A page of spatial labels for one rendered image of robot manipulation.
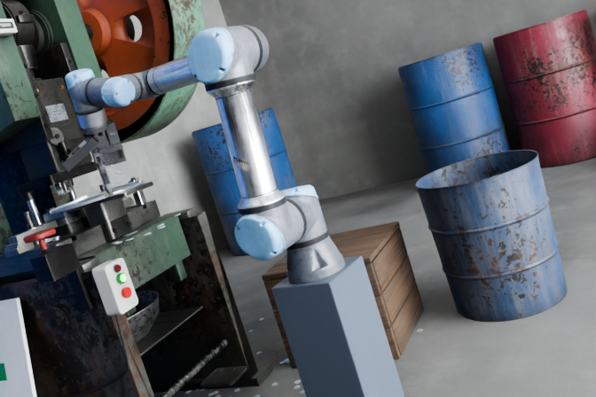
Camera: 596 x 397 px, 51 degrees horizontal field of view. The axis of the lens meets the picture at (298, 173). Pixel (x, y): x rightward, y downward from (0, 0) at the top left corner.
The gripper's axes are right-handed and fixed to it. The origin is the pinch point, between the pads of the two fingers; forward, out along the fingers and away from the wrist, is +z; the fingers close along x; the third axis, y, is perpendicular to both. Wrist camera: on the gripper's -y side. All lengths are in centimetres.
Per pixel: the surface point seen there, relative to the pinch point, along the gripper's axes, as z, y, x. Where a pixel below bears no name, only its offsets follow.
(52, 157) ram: -9.5, -11.2, 16.4
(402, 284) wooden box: 60, 82, -18
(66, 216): 8.6, -13.3, 12.9
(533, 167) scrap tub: 23, 124, -37
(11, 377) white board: 42, -42, -6
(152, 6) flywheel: -42, 34, 39
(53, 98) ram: -23.9, -5.3, 26.9
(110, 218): 10.4, -1.6, 5.0
